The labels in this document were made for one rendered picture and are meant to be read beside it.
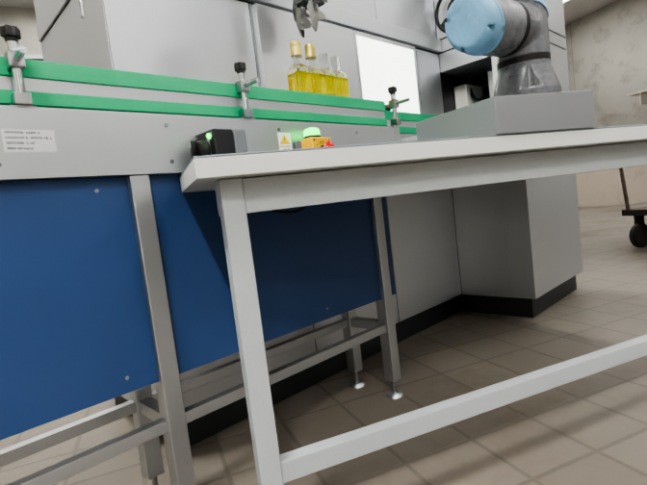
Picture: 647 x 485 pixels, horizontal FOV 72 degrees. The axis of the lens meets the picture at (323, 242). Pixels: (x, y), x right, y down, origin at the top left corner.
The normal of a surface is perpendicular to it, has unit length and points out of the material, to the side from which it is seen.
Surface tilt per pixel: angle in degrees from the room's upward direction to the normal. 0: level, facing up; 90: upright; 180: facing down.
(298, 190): 90
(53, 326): 90
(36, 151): 90
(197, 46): 90
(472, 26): 99
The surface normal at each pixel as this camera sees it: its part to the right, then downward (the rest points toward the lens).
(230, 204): 0.37, 0.04
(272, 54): 0.69, -0.03
